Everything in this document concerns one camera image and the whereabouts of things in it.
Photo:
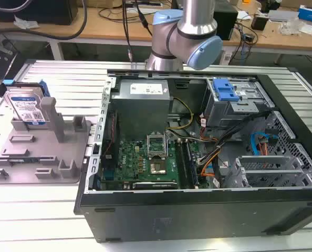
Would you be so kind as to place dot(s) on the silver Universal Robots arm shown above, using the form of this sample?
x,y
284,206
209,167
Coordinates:
x,y
179,39

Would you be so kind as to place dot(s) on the black bag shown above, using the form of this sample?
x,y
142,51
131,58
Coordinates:
x,y
1,71

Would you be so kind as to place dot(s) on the black open PC case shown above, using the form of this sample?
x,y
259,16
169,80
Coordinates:
x,y
198,210

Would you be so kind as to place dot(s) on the black speaker box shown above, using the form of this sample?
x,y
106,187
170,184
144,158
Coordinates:
x,y
225,22

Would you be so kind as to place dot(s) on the black RAM slot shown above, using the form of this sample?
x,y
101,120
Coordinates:
x,y
192,164
182,162

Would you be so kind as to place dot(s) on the black graphics card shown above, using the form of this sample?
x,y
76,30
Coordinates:
x,y
154,185

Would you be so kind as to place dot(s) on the grey power supply unit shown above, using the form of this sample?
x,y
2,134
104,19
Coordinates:
x,y
141,110

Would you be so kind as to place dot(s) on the green Dell motherboard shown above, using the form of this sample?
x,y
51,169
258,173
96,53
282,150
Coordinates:
x,y
143,160

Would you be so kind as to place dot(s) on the clear plastic bag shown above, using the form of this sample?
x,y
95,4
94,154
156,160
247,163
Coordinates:
x,y
26,23

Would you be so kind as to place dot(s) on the black box on desk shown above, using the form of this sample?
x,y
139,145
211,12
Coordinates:
x,y
40,11

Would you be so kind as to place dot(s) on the metal drive cage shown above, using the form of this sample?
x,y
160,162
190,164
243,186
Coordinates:
x,y
234,105

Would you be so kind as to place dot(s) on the metal disk bay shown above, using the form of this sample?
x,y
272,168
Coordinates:
x,y
266,172

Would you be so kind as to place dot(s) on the clear plastic packaging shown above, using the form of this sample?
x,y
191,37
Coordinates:
x,y
290,26

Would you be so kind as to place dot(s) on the grey plastic parts rack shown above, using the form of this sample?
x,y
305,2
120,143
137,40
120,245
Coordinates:
x,y
40,149

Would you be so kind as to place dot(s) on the hard disk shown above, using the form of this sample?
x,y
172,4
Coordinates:
x,y
27,106

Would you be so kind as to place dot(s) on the CPU socket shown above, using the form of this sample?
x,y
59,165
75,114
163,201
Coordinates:
x,y
158,168

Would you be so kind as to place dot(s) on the blue drive bay latch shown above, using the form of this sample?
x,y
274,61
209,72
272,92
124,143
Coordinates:
x,y
225,90

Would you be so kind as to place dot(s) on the wooden desk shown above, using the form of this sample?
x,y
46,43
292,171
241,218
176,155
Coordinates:
x,y
114,26

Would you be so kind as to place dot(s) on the blue white carton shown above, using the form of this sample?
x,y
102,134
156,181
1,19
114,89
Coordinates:
x,y
311,13

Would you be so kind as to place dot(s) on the small black device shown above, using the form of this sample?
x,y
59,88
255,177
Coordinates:
x,y
260,21

